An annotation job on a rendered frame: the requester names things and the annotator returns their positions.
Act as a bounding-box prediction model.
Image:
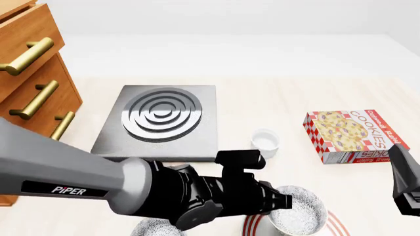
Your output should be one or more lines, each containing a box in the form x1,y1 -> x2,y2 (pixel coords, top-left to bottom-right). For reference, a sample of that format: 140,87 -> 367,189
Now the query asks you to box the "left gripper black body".
175,172 -> 264,232

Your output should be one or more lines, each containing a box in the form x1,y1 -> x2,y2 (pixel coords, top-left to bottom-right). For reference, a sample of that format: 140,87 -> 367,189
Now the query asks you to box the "medium brass drawer handle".
9,79 -> 60,121

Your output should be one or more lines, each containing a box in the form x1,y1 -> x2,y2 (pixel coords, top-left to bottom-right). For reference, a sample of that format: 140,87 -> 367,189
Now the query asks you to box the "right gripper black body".
392,189 -> 420,218

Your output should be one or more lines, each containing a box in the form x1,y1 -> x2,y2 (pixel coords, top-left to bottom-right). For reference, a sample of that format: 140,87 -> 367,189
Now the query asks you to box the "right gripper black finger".
390,144 -> 420,197

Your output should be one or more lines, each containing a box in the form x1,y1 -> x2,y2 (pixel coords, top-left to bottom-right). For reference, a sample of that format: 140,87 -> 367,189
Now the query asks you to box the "small white ramekin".
250,128 -> 281,159

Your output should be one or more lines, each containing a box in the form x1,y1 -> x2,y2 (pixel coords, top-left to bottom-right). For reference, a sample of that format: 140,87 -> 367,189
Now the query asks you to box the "medium wooden drawer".
0,52 -> 83,138

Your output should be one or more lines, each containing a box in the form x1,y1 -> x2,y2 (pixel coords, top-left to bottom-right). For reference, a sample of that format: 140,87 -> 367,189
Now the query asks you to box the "red white cookies box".
302,108 -> 412,165

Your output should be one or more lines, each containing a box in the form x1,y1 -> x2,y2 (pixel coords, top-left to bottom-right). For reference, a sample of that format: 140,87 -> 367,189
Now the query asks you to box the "long brass drawer handle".
0,37 -> 54,77

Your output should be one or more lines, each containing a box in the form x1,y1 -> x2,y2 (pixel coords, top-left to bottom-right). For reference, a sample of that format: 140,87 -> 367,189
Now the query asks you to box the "flat stove plate with rings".
90,85 -> 218,163

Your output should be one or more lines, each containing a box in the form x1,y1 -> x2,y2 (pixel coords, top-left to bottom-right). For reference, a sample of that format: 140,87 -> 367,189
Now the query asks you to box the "large wooden drawer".
0,3 -> 66,104

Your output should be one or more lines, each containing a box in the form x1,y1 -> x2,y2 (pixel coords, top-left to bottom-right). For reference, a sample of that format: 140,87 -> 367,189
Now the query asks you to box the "white plate with red rings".
242,209 -> 352,236

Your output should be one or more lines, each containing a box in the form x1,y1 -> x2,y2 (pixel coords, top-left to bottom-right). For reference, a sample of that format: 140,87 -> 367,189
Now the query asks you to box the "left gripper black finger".
257,180 -> 294,214

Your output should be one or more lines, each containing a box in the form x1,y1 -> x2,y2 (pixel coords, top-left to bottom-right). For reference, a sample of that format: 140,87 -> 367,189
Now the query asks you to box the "small wooden drawer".
49,102 -> 83,142

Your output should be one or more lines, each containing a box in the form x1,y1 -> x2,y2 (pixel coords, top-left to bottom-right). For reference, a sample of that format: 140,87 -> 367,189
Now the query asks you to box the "short brass drawer handle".
49,111 -> 76,142

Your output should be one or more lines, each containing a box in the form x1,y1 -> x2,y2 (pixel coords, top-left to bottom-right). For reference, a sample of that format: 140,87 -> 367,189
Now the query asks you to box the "patterned black white bowl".
130,218 -> 188,236
268,185 -> 329,236

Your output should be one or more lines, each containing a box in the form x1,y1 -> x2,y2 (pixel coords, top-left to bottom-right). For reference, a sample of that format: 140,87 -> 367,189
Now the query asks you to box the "wooden cabinet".
0,0 -> 83,208

